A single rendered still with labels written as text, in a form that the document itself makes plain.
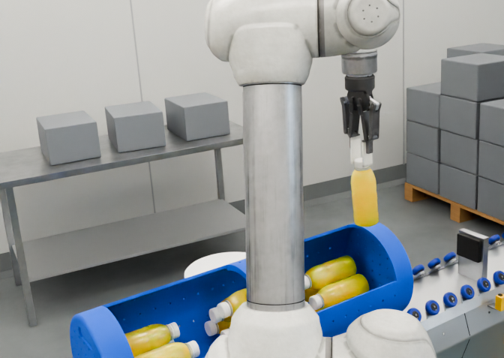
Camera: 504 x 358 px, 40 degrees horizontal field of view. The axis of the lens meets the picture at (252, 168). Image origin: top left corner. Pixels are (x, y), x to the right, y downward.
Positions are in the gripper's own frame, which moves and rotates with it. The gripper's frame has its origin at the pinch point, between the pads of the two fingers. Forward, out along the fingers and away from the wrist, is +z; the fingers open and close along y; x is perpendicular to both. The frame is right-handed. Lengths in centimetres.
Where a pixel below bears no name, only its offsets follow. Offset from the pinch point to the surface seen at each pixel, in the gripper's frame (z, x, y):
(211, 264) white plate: 43, 21, 50
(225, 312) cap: 33, 42, 3
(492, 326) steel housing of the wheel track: 63, -44, -9
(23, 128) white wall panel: 47, 8, 331
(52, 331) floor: 146, 33, 233
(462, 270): 52, -50, 9
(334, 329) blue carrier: 42.0, 17.3, -8.3
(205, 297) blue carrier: 36, 40, 19
